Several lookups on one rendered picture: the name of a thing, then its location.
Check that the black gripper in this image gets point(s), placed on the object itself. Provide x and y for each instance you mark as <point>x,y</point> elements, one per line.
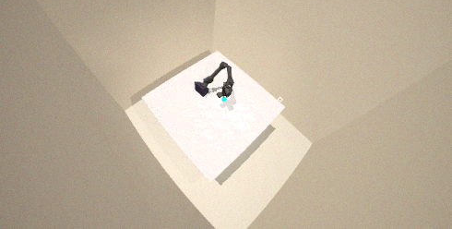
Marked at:
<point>220,94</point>

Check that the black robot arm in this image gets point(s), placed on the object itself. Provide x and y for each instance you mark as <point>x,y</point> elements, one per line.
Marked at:
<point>226,86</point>

